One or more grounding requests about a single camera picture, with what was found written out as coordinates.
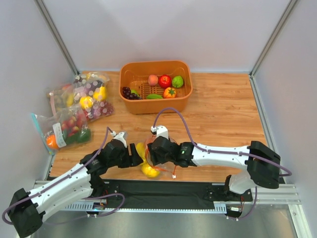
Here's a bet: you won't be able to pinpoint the aluminium frame post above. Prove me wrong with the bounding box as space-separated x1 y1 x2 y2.
34 0 79 75
249 0 302 76

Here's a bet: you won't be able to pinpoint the right aluminium frame post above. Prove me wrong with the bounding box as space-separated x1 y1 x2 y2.
249 0 302 76

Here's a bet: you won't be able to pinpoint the blue zip bag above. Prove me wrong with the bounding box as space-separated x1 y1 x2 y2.
31 107 92 155

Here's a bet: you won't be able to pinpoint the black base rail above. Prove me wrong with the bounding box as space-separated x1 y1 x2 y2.
31 177 278 219

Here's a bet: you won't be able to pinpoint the fake yellow mango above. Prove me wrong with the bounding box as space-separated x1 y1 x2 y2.
136 142 148 166

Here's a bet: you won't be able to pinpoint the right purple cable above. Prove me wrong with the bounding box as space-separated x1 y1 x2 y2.
153 107 293 177

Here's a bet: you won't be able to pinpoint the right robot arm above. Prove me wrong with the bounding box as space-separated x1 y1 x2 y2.
148 136 280 194

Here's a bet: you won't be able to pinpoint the fake green apple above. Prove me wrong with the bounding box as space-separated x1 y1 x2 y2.
172 75 184 88

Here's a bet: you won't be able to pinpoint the fake purple grapes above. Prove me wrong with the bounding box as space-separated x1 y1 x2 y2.
122 87 141 100

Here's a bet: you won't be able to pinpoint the fake persimmon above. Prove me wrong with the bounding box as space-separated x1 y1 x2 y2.
163 87 177 99

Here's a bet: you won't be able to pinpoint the purple cable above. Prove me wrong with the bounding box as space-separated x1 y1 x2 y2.
153 107 293 177
1 126 126 226

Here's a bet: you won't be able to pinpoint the fake peach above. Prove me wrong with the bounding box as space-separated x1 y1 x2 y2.
148 74 159 86

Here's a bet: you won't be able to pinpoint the fake yellow lemon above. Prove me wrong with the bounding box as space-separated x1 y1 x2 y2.
141 164 160 179

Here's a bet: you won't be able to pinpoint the fake green mango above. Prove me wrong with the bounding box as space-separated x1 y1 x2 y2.
146 94 163 100

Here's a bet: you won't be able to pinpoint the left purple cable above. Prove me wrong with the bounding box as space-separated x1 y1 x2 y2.
1 126 126 226

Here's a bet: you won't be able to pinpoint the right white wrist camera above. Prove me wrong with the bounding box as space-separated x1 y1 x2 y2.
151 125 169 139

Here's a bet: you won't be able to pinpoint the orange plastic basket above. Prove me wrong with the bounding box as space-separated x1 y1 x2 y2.
119 60 193 114

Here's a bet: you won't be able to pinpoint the pink zip bag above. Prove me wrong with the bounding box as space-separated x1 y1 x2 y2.
46 84 74 116

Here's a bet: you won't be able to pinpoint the left aluminium frame post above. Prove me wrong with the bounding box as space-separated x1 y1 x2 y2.
34 0 79 75

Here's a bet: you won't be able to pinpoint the fake green pear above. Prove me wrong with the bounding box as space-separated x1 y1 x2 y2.
131 89 140 97

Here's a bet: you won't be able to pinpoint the orange zip top bag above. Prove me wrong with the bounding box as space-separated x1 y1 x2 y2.
142 135 176 179

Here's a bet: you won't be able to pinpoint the fake red apple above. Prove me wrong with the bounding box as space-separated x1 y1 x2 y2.
158 75 172 89

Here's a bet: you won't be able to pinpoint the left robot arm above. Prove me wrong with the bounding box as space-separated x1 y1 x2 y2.
3 139 143 238

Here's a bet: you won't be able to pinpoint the polka dot zip bag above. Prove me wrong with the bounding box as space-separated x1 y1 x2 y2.
67 71 114 121

